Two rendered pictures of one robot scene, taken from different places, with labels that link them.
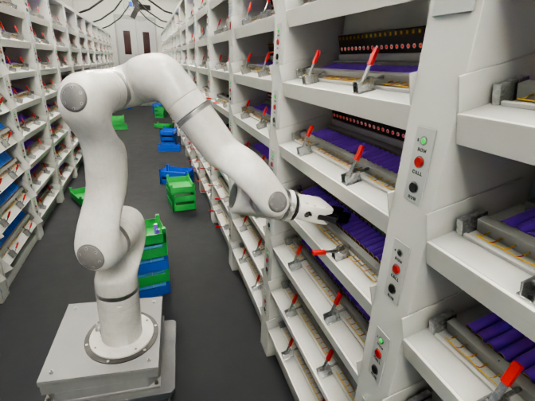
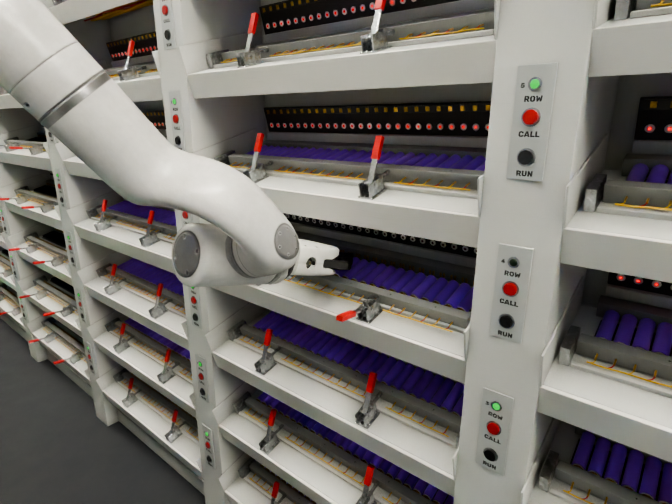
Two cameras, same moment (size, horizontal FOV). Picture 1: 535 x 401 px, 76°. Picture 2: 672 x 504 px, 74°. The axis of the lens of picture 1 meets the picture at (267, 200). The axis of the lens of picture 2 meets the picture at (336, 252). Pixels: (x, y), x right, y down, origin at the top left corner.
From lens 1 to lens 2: 33 cm
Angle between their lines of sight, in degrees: 30
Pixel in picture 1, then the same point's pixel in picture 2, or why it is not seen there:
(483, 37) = not seen: outside the picture
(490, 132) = (656, 41)
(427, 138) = (540, 79)
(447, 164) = (581, 107)
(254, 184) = (246, 215)
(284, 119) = (199, 136)
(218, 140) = (148, 145)
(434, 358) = (595, 393)
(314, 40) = (225, 12)
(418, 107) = (513, 38)
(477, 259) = (647, 229)
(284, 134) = not seen: hidden behind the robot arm
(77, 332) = not seen: outside the picture
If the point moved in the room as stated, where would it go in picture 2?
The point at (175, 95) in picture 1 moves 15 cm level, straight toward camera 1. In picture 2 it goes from (37, 48) to (93, 26)
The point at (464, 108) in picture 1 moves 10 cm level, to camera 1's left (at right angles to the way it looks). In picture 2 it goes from (598, 22) to (534, 9)
